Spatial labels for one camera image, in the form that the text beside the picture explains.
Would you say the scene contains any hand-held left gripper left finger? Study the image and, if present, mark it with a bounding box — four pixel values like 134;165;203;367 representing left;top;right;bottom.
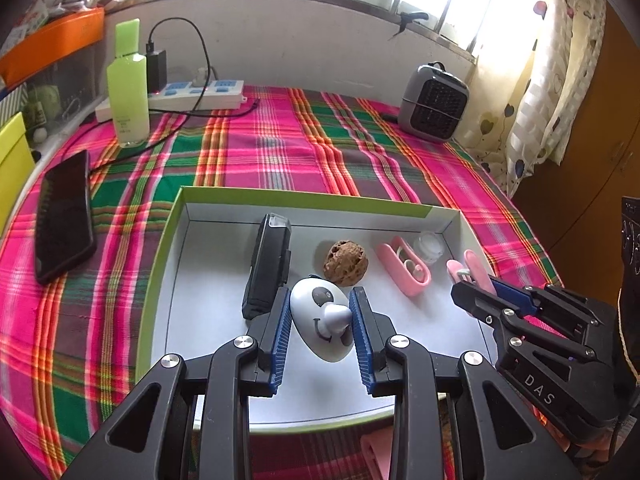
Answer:
62;287;293;480

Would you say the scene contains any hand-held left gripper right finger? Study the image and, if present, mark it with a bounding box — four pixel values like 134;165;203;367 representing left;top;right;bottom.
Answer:
348;287;583;480

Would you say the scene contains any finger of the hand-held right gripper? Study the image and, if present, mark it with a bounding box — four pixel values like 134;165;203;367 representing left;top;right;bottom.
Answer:
487;275;608;347
450;282;597;362

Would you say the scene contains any pink clip stapler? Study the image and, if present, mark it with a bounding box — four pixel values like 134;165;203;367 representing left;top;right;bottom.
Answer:
446;250;498;293

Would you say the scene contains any white panda face gadget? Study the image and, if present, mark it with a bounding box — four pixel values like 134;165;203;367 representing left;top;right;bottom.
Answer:
290;278;357;362

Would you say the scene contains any small clear plastic jar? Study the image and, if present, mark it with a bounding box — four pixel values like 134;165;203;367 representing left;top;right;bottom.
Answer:
413;231;445;264

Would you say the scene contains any pink earbud case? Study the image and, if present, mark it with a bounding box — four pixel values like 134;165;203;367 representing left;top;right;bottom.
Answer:
376;236;432;298

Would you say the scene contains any brown walnut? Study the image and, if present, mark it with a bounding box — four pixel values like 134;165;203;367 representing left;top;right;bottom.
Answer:
323;240;370;279

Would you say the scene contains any black rectangular device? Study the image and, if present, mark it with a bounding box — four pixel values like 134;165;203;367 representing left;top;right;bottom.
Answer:
242;213;293;321

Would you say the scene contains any green cardboard box tray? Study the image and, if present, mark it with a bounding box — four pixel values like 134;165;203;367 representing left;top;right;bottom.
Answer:
137;186;493;433

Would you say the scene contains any wooden cabinet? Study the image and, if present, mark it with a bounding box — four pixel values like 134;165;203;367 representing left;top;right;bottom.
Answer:
515;0;640;311

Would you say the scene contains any black patterned object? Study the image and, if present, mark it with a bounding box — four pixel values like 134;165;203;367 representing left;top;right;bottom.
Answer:
620;196;640;291

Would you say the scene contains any grey portable heater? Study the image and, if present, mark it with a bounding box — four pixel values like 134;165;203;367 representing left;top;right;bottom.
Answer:
397;61;471;143

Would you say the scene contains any heart patterned curtain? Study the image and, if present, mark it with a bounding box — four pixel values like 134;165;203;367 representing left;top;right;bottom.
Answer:
457;0;608;196

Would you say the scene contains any black smartphone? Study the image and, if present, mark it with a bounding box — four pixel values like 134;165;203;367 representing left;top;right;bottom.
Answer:
35;150;97;285

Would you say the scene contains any white power strip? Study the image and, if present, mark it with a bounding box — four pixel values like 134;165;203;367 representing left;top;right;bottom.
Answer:
95;78;247;123

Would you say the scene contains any green plastic bottle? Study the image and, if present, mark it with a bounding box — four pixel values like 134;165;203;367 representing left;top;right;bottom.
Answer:
106;19;150;148

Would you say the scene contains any black charger plug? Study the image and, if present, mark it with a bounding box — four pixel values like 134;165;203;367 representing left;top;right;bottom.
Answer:
146;50;168;93

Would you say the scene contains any yellow cardboard box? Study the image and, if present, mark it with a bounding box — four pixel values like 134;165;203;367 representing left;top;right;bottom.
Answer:
0;111;37;236

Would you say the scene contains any clear plastic storage box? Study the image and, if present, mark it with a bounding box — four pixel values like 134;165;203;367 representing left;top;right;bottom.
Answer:
20;45;108;136

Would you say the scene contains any grey striped box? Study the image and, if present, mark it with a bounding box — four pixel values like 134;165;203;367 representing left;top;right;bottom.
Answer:
0;84;28;128

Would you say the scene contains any orange storage tray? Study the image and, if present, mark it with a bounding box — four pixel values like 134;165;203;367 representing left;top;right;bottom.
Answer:
0;7;106;88

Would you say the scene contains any black window handle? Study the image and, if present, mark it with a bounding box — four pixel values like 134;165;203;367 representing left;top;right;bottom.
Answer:
392;11;429;40

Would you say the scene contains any black charger cable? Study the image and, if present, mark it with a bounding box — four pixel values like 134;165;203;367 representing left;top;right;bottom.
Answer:
90;17;261;176

